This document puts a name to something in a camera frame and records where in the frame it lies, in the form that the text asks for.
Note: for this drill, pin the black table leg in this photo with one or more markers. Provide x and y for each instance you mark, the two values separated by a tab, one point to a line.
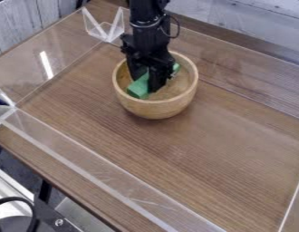
45	191

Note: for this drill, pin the brown wooden bowl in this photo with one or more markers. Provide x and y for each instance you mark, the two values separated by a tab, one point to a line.
170	99

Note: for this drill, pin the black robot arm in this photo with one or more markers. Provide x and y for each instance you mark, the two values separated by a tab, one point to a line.
146	10

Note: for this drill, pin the green rectangular block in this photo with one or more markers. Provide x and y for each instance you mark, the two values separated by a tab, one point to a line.
138	88

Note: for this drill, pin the clear acrylic corner bracket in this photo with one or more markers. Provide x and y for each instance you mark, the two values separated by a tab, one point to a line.
106	32

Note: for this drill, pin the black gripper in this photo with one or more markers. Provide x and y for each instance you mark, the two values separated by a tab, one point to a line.
145	49

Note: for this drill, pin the clear acrylic tray wall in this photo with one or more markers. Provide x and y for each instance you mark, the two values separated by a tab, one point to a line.
213	170

